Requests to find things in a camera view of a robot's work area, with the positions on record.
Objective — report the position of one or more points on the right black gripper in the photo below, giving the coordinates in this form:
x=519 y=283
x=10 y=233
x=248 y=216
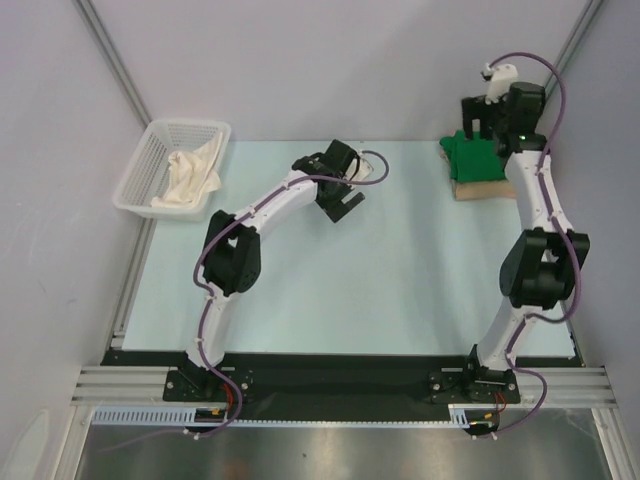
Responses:
x=477 y=106

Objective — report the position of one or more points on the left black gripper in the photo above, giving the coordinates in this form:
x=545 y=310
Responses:
x=335 y=209

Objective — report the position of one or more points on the green t shirt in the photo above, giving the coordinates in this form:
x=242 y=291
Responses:
x=471 y=160

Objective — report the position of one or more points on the white plastic basket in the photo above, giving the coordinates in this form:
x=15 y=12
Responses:
x=147 y=176

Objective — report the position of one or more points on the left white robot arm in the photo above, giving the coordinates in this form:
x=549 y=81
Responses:
x=230 y=262

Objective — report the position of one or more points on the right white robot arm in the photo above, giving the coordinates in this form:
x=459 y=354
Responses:
x=543 y=267

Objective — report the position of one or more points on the folded tan t shirt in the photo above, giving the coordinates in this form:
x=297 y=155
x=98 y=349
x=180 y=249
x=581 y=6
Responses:
x=471 y=191

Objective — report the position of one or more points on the cream t shirt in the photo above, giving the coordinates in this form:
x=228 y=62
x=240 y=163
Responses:
x=191 y=176

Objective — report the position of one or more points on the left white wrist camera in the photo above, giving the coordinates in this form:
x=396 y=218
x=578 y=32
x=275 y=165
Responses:
x=359 y=169

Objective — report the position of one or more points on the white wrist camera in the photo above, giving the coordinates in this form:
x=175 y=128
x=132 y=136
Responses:
x=359 y=169
x=499 y=78

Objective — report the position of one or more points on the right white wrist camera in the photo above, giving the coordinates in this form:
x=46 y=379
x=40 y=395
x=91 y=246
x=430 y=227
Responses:
x=499 y=78

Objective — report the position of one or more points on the right aluminium corner post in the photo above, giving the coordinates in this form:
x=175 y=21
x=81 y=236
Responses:
x=571 y=22

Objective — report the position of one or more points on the aluminium corner post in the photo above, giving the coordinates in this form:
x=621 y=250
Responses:
x=571 y=22
x=114 y=62

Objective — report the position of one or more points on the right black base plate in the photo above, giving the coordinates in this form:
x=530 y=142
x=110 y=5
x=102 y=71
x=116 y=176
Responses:
x=478 y=387

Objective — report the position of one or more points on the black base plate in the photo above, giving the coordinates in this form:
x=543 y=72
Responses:
x=478 y=387
x=190 y=383

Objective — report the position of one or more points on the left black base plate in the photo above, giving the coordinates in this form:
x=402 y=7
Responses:
x=190 y=383

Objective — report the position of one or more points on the right grey cable duct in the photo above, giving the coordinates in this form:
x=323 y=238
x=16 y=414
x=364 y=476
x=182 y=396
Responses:
x=475 y=415

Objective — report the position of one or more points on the grey cable duct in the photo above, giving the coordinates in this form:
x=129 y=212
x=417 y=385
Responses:
x=475 y=415
x=159 y=416

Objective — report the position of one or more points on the aluminium front rail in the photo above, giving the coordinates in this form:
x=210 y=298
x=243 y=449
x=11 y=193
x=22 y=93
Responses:
x=569 y=388

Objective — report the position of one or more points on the left grey cable duct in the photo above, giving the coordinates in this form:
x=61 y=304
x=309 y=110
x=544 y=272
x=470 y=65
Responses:
x=159 y=416

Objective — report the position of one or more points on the left aluminium corner post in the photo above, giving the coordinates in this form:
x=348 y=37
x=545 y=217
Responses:
x=114 y=62

